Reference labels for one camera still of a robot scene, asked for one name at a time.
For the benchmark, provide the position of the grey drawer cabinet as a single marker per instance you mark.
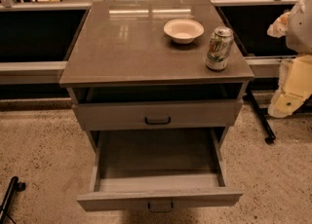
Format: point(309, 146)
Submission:
point(123, 55)

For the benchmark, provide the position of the grey drawer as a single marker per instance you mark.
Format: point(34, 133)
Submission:
point(158, 171)
point(157, 115)

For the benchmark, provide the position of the black stand leg left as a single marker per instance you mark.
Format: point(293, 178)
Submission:
point(14, 186)

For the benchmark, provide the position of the white ceramic bowl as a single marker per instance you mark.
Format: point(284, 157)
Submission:
point(183, 31)

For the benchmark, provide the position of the green white soda can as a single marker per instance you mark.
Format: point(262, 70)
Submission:
point(219, 48)

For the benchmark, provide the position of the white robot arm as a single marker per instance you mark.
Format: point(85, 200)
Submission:
point(295, 75)

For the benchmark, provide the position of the grey top drawer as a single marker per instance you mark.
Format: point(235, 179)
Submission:
point(157, 115)

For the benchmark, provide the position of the black stand leg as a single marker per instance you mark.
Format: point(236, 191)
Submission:
point(14, 186)
point(270, 136)

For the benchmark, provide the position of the black stand leg right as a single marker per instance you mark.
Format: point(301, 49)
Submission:
point(270, 136)

